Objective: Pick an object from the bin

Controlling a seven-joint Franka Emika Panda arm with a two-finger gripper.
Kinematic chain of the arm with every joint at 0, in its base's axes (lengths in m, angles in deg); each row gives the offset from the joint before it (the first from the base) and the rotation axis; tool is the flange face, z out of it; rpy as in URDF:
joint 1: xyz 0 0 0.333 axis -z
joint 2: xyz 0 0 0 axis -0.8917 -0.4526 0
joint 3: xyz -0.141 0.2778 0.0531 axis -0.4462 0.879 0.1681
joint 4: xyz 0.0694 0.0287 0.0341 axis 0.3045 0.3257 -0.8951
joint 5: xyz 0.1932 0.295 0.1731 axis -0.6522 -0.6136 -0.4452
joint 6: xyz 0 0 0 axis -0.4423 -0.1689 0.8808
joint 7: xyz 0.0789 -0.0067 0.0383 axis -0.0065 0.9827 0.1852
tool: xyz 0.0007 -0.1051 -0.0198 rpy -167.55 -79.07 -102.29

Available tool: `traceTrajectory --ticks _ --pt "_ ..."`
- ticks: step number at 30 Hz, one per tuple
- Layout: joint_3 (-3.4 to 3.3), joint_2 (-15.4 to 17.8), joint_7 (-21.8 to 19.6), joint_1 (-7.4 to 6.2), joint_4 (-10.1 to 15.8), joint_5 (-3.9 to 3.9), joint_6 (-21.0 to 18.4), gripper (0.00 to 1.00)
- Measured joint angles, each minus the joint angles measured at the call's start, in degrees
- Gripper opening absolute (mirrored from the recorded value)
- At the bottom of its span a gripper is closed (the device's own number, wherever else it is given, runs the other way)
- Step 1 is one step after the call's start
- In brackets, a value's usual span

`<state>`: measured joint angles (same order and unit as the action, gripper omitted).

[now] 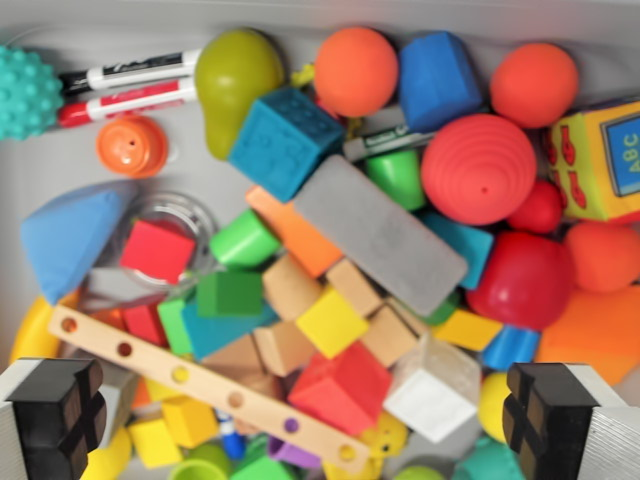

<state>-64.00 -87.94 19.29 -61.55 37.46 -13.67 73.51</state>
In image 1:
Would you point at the black-padded gripper right finger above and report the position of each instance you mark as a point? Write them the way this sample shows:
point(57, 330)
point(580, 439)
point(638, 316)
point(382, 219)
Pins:
point(555, 420)

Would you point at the black-padded gripper left finger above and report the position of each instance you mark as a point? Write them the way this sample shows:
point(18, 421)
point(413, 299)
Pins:
point(47, 415)

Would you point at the grey plastic bin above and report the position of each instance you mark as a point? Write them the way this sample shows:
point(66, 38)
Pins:
point(150, 20)

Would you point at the yellow ball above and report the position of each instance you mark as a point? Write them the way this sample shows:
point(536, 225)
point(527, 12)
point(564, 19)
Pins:
point(492, 407)
point(110, 460)

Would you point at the teal rubber toy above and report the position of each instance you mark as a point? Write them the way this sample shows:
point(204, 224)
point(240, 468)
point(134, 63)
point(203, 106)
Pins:
point(487, 462)

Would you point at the yellow wooden cube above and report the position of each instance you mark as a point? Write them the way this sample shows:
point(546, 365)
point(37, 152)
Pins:
point(332, 322)
point(190, 422)
point(155, 445)

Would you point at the white and clear cube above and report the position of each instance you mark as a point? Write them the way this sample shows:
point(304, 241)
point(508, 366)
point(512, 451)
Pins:
point(432, 400)

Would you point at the flat yellow wooden block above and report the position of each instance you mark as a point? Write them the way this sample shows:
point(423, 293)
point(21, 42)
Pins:
point(465, 330)

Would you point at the red toy apple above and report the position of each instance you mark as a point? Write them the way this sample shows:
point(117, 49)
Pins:
point(522, 280)

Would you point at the lime green ball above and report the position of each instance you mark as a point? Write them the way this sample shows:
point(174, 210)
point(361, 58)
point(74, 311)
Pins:
point(419, 474)

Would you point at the light green wooden block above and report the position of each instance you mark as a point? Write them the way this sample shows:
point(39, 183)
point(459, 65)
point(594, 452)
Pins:
point(175, 325)

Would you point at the lime green plastic cup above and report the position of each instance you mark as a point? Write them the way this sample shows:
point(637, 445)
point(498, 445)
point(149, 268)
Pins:
point(200, 465)

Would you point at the wooden strip with holes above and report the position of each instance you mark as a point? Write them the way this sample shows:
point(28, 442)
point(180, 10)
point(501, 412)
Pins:
point(205, 382)

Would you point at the yellow toy with face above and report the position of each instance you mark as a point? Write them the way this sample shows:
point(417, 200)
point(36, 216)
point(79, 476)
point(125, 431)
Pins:
point(385, 435)

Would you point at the orange toy fruit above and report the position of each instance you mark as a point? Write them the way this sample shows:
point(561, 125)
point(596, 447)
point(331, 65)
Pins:
point(605, 255)

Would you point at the blue plush triangle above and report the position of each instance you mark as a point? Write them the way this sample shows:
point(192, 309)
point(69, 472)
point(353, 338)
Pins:
point(67, 237)

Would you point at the blue marker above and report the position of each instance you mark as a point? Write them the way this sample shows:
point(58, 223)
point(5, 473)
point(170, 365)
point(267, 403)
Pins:
point(232, 440)

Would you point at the natural wooden triangle block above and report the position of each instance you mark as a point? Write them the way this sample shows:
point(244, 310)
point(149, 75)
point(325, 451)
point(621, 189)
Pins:
point(235, 357)

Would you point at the red wooden cube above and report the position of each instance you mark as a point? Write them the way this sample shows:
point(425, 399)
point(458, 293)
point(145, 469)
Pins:
point(157, 252)

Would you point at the small red ball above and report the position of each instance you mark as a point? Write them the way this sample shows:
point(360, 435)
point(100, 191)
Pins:
point(537, 207)

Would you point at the large red wooden block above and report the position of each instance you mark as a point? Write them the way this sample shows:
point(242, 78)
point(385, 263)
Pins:
point(340, 390)

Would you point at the dark green wooden block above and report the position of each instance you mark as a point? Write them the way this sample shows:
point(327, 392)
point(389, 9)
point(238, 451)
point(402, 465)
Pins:
point(229, 295)

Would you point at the clear plastic cup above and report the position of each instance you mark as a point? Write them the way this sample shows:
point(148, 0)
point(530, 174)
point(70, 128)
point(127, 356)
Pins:
point(200, 220)

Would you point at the purple plastic cup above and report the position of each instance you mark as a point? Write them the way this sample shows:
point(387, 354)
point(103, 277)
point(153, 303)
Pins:
point(292, 455)

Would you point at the grey foam block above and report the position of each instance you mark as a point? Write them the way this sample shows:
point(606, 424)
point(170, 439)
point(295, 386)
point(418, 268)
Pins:
point(380, 235)

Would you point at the yellow fabric ABC cube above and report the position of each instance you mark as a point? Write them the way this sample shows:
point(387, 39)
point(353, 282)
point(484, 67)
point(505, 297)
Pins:
point(590, 165)

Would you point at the red ribbed rubber dome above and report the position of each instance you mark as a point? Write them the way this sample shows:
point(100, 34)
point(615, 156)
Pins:
point(477, 170)

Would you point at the green wooden cylinder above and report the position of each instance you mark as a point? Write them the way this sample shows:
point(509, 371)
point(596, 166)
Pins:
point(242, 240)
point(397, 177)

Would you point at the small orange plastic cup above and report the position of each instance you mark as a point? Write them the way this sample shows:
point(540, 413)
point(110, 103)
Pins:
point(131, 146)

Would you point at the orange wooden block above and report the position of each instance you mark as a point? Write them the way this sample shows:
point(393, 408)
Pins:
point(295, 235)

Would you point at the teal bumpy rubber ball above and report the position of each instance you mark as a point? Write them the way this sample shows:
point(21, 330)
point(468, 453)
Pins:
point(25, 95)

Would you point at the red dry-erase marker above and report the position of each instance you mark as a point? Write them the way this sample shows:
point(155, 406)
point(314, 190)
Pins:
point(130, 100)

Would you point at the green dry-erase marker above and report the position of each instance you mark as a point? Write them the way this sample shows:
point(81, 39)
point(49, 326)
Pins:
point(385, 141)

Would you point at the smooth orange ball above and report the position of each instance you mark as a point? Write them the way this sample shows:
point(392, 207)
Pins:
point(534, 85)
point(356, 72)

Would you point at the black dry-erase marker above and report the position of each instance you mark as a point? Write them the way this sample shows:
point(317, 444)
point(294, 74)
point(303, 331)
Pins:
point(135, 67)

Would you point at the blue foam block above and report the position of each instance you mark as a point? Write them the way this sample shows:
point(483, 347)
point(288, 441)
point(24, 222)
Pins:
point(437, 80)

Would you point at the teal embossed rubber cube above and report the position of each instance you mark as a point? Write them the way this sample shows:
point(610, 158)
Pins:
point(282, 142)

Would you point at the olive green toy pear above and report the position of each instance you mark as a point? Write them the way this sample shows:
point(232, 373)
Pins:
point(230, 75)

